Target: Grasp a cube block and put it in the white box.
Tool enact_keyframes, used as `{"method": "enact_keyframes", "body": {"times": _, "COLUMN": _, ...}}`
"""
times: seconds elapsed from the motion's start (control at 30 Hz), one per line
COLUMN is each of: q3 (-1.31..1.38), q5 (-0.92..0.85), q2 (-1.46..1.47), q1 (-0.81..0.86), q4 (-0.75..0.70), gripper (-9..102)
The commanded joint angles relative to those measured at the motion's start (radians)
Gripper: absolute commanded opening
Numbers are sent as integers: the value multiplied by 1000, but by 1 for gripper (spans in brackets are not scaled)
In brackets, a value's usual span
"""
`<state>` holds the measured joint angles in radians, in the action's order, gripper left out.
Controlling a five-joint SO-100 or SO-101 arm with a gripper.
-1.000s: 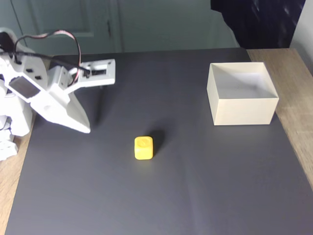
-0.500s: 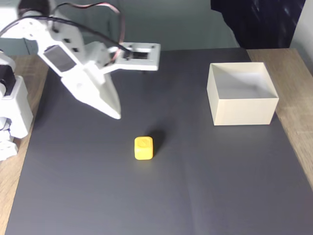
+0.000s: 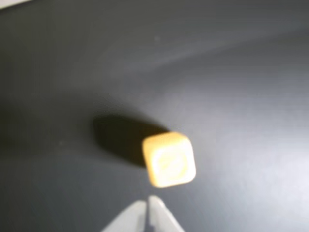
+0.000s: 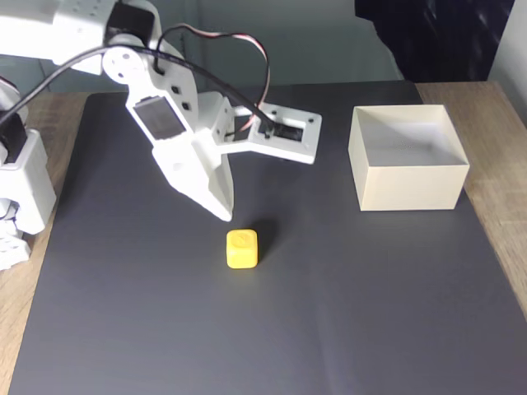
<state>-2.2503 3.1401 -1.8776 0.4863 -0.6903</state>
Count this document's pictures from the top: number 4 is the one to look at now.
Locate red black white servo cable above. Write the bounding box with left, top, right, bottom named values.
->
left=155, top=23, right=272, bottom=139

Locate dark hanging cloth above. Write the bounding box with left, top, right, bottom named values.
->
left=353, top=0, right=515, bottom=83

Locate pale green panel door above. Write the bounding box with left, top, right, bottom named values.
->
left=0, top=0, right=205, bottom=95

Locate yellow cube block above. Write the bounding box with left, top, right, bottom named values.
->
left=225, top=228, right=259, bottom=271

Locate black camera cable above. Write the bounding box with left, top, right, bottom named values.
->
left=0, top=45, right=275, bottom=139

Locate black table mat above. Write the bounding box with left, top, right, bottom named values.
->
left=7, top=80, right=527, bottom=395

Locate white open box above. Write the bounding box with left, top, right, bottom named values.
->
left=347, top=105, right=471, bottom=212

